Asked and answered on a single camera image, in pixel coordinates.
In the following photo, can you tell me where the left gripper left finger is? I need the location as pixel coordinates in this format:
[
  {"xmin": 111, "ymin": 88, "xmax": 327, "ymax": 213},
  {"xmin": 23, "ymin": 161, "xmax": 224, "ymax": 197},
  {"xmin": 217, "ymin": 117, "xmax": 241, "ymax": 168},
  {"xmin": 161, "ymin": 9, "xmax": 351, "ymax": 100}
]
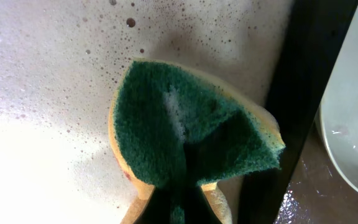
[{"xmin": 134, "ymin": 189, "xmax": 171, "ymax": 224}]

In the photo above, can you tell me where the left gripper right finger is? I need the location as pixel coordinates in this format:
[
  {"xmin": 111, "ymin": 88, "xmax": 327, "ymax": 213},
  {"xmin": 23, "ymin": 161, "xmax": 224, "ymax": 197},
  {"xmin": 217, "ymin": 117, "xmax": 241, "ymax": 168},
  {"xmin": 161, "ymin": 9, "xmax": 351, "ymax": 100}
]
[{"xmin": 183, "ymin": 187, "xmax": 221, "ymax": 224}]

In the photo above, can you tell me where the green yellow sponge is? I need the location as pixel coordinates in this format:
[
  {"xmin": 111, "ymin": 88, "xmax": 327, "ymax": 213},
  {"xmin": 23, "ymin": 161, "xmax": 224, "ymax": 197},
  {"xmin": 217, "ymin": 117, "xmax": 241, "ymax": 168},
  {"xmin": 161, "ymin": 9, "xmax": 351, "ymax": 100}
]
[{"xmin": 108, "ymin": 59, "xmax": 285, "ymax": 223}]

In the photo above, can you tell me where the pale green plate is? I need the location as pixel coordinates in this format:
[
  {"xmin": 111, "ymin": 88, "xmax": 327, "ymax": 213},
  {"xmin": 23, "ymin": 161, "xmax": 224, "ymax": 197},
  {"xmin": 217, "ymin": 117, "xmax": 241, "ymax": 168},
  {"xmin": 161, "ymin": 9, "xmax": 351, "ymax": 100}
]
[{"xmin": 319, "ymin": 5, "xmax": 358, "ymax": 192}]

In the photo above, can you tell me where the dark brown tray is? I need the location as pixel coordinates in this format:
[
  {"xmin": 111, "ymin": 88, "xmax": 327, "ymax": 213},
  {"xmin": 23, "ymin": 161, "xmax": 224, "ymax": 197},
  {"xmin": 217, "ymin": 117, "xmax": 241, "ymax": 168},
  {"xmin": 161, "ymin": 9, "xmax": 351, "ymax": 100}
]
[{"xmin": 237, "ymin": 1, "xmax": 358, "ymax": 223}]

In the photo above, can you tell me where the white soapy tray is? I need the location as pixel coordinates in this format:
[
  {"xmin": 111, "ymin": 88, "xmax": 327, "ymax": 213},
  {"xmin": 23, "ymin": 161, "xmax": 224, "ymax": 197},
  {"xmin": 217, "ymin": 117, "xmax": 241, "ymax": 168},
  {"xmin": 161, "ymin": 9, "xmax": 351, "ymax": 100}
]
[{"xmin": 0, "ymin": 0, "xmax": 293, "ymax": 223}]

